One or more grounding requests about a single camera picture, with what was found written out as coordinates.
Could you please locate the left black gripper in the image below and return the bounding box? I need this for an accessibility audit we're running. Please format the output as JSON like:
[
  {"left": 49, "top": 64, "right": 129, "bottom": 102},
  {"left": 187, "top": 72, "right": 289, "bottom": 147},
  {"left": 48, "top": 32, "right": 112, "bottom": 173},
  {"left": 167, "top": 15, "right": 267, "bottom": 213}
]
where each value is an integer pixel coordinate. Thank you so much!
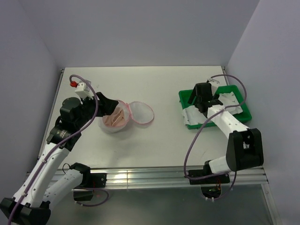
[{"left": 75, "top": 92, "right": 118, "bottom": 128}]

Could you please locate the beige bra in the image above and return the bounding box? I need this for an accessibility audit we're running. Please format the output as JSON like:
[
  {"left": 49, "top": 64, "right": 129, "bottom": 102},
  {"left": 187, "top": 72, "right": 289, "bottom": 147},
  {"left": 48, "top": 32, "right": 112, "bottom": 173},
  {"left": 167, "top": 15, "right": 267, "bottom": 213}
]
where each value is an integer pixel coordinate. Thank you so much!
[{"left": 103, "top": 107, "right": 126, "bottom": 127}]

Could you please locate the purple cable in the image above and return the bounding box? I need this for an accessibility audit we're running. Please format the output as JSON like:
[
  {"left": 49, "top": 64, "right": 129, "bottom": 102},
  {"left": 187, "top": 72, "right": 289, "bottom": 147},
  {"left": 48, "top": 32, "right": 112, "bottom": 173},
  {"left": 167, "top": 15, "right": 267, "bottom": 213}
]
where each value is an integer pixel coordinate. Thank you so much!
[
  {"left": 184, "top": 74, "right": 247, "bottom": 202},
  {"left": 7, "top": 74, "right": 110, "bottom": 225}
]

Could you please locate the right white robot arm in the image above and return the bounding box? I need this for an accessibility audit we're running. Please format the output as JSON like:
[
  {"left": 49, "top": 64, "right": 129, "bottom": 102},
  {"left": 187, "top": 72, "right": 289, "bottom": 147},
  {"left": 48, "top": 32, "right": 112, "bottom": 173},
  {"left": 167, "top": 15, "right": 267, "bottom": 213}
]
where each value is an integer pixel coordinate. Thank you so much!
[{"left": 188, "top": 81, "right": 264, "bottom": 183}]

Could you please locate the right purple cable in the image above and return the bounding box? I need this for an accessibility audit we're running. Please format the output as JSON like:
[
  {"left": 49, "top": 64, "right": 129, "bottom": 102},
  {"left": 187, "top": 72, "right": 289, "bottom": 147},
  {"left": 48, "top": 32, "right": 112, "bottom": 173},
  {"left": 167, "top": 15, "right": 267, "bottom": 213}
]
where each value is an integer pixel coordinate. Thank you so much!
[{"left": 184, "top": 74, "right": 247, "bottom": 202}]

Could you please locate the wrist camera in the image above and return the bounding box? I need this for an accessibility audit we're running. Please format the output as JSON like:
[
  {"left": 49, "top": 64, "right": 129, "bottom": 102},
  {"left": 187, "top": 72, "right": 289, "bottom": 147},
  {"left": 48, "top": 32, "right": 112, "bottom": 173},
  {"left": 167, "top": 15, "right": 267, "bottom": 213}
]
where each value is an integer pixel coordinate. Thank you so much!
[
  {"left": 70, "top": 81, "right": 92, "bottom": 100},
  {"left": 207, "top": 78, "right": 220, "bottom": 86}
]

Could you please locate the green plastic tray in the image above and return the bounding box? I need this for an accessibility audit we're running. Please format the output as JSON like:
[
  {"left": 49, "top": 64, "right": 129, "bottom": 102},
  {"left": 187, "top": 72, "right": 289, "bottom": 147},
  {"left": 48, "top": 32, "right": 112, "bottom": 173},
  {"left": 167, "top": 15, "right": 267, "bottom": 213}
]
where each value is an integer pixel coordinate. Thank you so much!
[{"left": 179, "top": 85, "right": 252, "bottom": 129}]

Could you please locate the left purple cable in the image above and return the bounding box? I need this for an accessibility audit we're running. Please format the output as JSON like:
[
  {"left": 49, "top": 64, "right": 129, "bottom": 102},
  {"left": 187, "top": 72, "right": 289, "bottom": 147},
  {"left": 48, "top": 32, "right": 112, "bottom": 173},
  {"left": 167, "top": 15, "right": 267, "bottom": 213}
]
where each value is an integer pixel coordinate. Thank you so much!
[{"left": 7, "top": 74, "right": 110, "bottom": 225}]

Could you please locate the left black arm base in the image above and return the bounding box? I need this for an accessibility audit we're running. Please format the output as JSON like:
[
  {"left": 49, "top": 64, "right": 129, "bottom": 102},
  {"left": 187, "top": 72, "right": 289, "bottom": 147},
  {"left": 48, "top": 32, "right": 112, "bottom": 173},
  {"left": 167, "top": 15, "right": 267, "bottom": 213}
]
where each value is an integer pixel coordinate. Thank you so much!
[{"left": 73, "top": 173, "right": 107, "bottom": 202}]

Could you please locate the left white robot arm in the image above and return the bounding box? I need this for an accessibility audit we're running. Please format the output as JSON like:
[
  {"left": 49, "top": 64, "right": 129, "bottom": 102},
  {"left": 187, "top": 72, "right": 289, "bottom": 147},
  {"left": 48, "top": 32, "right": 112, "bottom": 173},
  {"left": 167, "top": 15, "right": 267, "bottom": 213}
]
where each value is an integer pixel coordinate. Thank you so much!
[{"left": 0, "top": 92, "right": 119, "bottom": 225}]

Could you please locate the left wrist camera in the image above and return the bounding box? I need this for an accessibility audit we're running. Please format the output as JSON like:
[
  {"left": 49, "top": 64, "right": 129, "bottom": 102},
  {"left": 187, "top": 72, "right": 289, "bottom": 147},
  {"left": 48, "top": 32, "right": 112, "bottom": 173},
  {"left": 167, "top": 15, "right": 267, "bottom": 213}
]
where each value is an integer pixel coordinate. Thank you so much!
[{"left": 70, "top": 81, "right": 92, "bottom": 100}]

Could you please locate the aluminium frame rail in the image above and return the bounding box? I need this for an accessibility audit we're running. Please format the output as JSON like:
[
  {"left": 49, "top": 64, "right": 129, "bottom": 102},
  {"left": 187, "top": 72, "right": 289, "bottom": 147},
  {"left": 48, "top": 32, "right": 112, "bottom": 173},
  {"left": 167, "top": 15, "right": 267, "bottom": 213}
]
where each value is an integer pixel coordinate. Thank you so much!
[{"left": 23, "top": 165, "right": 269, "bottom": 190}]

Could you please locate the mesh laundry bag pink trim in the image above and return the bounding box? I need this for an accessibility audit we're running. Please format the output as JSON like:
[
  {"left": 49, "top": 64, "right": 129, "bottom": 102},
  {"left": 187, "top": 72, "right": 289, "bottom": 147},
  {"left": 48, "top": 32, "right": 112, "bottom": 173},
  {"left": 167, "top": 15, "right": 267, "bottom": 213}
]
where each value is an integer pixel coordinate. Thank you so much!
[{"left": 98, "top": 100, "right": 154, "bottom": 133}]

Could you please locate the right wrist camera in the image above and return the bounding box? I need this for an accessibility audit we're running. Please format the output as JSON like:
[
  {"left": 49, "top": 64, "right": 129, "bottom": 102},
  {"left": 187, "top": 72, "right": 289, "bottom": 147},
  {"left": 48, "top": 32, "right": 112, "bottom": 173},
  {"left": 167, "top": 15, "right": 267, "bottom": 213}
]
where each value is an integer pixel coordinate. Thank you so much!
[{"left": 207, "top": 78, "right": 220, "bottom": 86}]

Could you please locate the white cloth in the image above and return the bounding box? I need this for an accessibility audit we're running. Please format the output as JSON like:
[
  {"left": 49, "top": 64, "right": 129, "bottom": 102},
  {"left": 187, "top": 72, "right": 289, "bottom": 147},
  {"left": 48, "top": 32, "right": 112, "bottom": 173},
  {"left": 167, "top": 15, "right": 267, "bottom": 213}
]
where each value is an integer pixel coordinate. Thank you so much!
[{"left": 182, "top": 92, "right": 243, "bottom": 125}]

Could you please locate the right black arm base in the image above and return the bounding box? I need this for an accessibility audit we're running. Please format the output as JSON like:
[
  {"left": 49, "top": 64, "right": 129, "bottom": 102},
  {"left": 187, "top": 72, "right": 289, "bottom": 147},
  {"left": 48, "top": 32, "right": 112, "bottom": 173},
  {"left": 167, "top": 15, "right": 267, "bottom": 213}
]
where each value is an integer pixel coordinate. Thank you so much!
[{"left": 184, "top": 169, "right": 230, "bottom": 202}]

